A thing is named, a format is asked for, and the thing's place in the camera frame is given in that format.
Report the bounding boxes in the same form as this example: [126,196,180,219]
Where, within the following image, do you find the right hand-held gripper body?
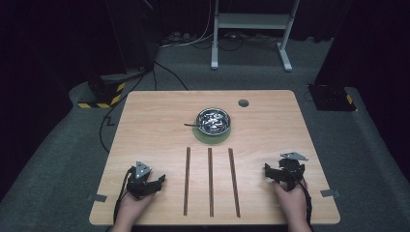
[278,152,309,191]

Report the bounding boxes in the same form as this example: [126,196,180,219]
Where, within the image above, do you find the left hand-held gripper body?
[126,159,155,200]

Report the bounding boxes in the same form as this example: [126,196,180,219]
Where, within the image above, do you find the brown wooden chopstick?
[183,146,191,217]
[207,147,215,218]
[227,147,242,218]

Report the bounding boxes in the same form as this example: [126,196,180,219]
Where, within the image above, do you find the shiny metal bowl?
[195,107,232,136]

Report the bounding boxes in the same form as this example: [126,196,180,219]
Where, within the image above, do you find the person's left hand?
[119,188,157,224]

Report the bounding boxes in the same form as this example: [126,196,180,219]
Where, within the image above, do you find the person's right hand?
[272,179,309,223]

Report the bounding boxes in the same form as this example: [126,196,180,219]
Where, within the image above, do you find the grey tape piece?
[87,193,108,203]
[320,188,341,198]

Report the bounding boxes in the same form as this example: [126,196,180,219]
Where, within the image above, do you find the round green coaster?
[191,125,232,146]

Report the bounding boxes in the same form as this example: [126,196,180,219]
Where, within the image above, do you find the black yellow striped stand base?
[77,74,127,110]

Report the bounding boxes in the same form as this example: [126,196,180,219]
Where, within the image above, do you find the white metal stand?
[210,0,301,73]

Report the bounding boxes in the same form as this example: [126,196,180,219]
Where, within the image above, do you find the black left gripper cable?
[112,166,135,224]

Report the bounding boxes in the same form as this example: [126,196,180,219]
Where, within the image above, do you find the black floor cable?
[99,60,190,155]

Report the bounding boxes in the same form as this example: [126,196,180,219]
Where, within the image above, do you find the black cable bundle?
[190,31,282,52]

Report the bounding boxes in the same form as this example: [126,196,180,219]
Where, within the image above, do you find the white floor cable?
[159,0,216,50]

